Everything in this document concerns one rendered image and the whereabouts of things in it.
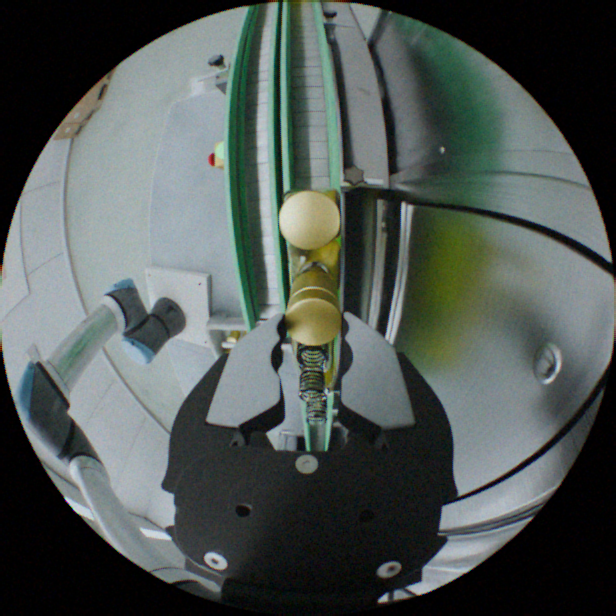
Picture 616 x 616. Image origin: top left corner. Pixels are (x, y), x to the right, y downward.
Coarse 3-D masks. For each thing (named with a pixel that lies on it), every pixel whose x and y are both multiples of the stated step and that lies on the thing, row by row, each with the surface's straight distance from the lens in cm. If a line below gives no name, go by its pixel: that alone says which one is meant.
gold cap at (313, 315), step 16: (320, 272) 15; (304, 288) 12; (320, 288) 12; (336, 288) 15; (288, 304) 12; (304, 304) 11; (320, 304) 11; (336, 304) 12; (288, 320) 12; (304, 320) 12; (320, 320) 12; (336, 320) 12; (304, 336) 12; (320, 336) 12
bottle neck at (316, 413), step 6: (318, 402) 27; (324, 402) 28; (306, 408) 28; (312, 408) 27; (318, 408) 27; (324, 408) 27; (306, 414) 27; (312, 414) 26; (318, 414) 26; (324, 414) 27; (306, 420) 27; (312, 420) 28; (318, 420) 28; (324, 420) 27
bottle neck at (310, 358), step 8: (304, 344) 17; (296, 352) 19; (304, 352) 19; (312, 352) 20; (320, 352) 19; (328, 352) 18; (304, 360) 19; (312, 360) 19; (320, 360) 19; (312, 368) 19
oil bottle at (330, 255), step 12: (336, 240) 23; (288, 252) 20; (300, 252) 19; (312, 252) 19; (324, 252) 19; (336, 252) 20; (288, 264) 20; (300, 264) 19; (324, 264) 19; (336, 264) 19; (336, 276) 20
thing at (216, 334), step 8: (208, 328) 62; (216, 328) 60; (224, 328) 59; (232, 328) 58; (240, 328) 57; (208, 336) 64; (216, 336) 67; (224, 336) 71; (240, 336) 68; (216, 344) 67; (216, 352) 68
